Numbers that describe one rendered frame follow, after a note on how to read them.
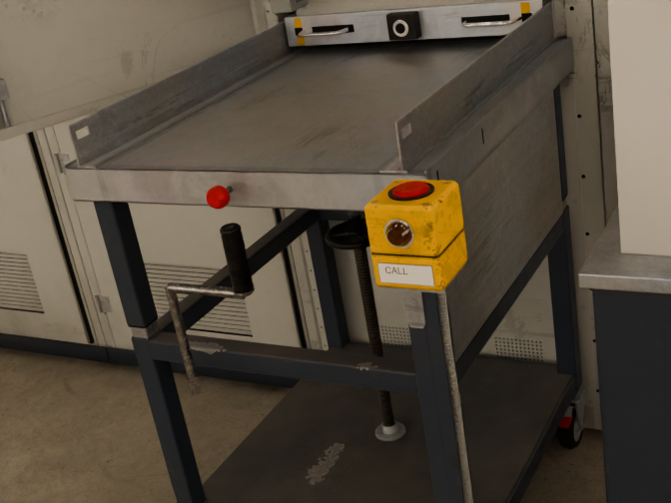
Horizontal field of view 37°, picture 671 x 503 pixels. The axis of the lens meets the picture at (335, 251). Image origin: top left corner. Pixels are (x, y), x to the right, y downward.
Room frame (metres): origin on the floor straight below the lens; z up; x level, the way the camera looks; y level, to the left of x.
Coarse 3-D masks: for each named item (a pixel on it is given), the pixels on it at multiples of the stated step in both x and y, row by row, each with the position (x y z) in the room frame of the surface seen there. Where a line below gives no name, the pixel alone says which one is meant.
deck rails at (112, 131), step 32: (512, 32) 1.60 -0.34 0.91; (544, 32) 1.75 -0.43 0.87; (224, 64) 1.87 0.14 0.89; (256, 64) 1.96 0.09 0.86; (480, 64) 1.47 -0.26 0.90; (512, 64) 1.59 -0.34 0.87; (128, 96) 1.63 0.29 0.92; (160, 96) 1.70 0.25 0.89; (192, 96) 1.77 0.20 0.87; (224, 96) 1.80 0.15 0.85; (448, 96) 1.36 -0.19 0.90; (480, 96) 1.46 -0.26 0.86; (96, 128) 1.55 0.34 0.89; (128, 128) 1.61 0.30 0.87; (160, 128) 1.64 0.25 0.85; (416, 128) 1.26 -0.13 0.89; (448, 128) 1.35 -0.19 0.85; (96, 160) 1.52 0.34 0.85; (416, 160) 1.25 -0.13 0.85
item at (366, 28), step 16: (512, 0) 1.81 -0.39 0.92; (528, 0) 1.79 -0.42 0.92; (544, 0) 1.78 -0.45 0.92; (288, 16) 2.06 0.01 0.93; (304, 16) 2.03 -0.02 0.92; (320, 16) 2.01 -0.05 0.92; (336, 16) 1.99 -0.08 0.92; (352, 16) 1.97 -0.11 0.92; (368, 16) 1.95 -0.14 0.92; (384, 16) 1.94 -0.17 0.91; (432, 16) 1.88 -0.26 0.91; (448, 16) 1.87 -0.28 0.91; (464, 16) 1.85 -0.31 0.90; (480, 16) 1.84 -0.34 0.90; (496, 16) 1.82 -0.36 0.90; (528, 16) 1.79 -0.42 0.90; (288, 32) 2.05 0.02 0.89; (352, 32) 1.98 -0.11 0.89; (368, 32) 1.96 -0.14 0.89; (384, 32) 1.94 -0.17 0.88; (432, 32) 1.89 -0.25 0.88; (448, 32) 1.87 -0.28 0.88; (464, 32) 1.85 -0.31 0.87; (480, 32) 1.84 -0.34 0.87; (496, 32) 1.82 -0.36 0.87
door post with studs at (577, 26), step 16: (560, 0) 1.79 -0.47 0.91; (576, 0) 1.77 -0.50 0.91; (560, 16) 1.79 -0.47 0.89; (576, 16) 1.77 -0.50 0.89; (560, 32) 1.79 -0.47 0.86; (576, 32) 1.77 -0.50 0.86; (576, 48) 1.77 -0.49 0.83; (592, 48) 1.76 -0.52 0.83; (576, 64) 1.77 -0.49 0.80; (592, 64) 1.76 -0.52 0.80; (576, 80) 1.77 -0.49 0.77; (592, 80) 1.76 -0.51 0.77; (576, 96) 1.78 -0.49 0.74; (592, 96) 1.76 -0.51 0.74; (576, 112) 1.78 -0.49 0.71; (592, 112) 1.76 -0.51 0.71; (592, 128) 1.76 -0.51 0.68; (592, 144) 1.76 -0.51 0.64; (592, 160) 1.76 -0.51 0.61; (592, 176) 1.77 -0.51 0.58; (592, 192) 1.77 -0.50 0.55; (592, 208) 1.77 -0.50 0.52; (592, 224) 1.77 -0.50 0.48; (592, 240) 1.77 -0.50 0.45; (592, 304) 1.77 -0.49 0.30; (592, 320) 1.78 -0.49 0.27; (592, 336) 1.78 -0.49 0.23
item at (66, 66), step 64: (0, 0) 1.86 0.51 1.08; (64, 0) 1.92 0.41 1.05; (128, 0) 1.99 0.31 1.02; (192, 0) 2.06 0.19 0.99; (256, 0) 2.10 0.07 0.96; (0, 64) 1.84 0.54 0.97; (64, 64) 1.90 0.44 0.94; (128, 64) 1.97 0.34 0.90; (192, 64) 2.04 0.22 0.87; (0, 128) 1.82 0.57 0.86
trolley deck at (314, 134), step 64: (320, 64) 1.93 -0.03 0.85; (384, 64) 1.83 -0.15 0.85; (448, 64) 1.75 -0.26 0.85; (192, 128) 1.62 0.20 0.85; (256, 128) 1.55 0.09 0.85; (320, 128) 1.49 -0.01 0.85; (384, 128) 1.43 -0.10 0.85; (512, 128) 1.48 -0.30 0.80; (128, 192) 1.46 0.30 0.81; (192, 192) 1.40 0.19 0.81; (256, 192) 1.34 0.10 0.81; (320, 192) 1.28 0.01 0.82
